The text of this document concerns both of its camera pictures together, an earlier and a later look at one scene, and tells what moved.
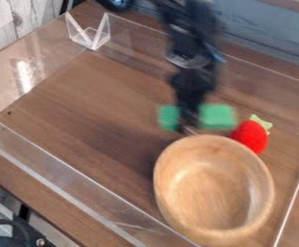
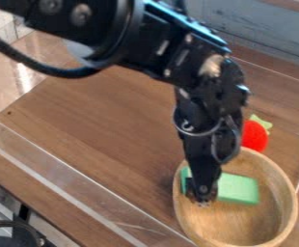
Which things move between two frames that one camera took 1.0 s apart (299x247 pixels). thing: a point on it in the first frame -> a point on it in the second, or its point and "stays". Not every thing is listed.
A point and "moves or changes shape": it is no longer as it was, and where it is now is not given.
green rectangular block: (217, 117) moves or changes shape
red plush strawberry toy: (250, 133) stays
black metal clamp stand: (34, 236) stays
